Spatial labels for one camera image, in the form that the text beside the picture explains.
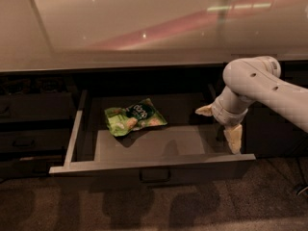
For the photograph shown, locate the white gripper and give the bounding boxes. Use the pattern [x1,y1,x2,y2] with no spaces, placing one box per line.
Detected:
[195,96,248,154]

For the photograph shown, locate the dark drawer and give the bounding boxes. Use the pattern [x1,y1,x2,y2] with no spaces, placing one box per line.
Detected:
[0,92,76,123]
[0,155,64,180]
[0,129,70,153]
[50,90,256,189]

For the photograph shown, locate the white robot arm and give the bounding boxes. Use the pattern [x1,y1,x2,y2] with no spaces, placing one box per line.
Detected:
[195,56,308,154]

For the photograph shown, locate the dark cabinet door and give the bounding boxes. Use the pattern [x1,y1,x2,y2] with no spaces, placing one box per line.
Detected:
[220,61,308,163]

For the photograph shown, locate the green snack bag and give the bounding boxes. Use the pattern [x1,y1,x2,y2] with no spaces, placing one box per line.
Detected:
[104,98,167,137]

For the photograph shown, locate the black chair base leg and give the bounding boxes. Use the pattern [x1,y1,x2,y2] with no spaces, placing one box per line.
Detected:
[295,157,308,196]

